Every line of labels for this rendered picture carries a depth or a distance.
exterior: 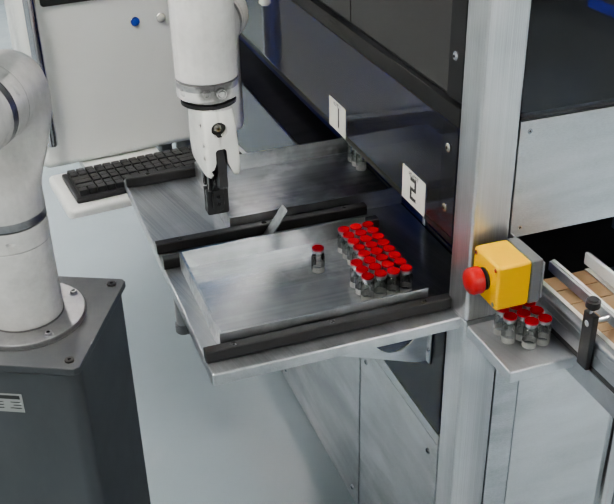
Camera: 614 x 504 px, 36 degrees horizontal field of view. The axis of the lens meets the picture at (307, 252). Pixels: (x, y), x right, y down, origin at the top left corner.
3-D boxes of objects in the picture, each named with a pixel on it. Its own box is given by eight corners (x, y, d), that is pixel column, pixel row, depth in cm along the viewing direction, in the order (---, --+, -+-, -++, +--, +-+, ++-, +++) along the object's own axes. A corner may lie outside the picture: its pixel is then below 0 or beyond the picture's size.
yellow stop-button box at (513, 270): (513, 277, 143) (517, 235, 140) (539, 301, 137) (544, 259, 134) (468, 287, 141) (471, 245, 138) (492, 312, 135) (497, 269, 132)
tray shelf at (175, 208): (341, 150, 208) (341, 142, 208) (504, 317, 151) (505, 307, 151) (124, 187, 195) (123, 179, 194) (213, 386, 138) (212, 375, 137)
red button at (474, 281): (481, 282, 139) (483, 258, 137) (495, 295, 136) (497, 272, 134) (458, 287, 138) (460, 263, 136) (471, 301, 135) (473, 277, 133)
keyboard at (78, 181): (228, 144, 227) (228, 134, 225) (251, 166, 216) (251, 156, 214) (61, 179, 212) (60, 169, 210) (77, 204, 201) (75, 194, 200)
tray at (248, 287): (363, 232, 172) (364, 215, 171) (427, 306, 151) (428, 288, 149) (180, 268, 163) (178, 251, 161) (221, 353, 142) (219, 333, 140)
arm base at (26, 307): (-55, 348, 147) (-82, 244, 138) (-6, 283, 164) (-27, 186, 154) (63, 354, 145) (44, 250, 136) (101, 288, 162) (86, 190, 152)
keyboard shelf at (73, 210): (220, 135, 238) (220, 125, 237) (266, 178, 216) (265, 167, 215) (41, 172, 221) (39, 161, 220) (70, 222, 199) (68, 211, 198)
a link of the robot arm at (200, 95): (246, 82, 124) (248, 104, 126) (228, 61, 131) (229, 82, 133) (184, 91, 122) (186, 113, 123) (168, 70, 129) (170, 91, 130)
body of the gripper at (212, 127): (245, 99, 125) (250, 176, 130) (224, 74, 133) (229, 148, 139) (189, 107, 122) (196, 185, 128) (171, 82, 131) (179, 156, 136)
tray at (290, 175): (350, 151, 203) (350, 136, 202) (401, 202, 182) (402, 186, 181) (195, 177, 194) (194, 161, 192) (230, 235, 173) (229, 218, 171)
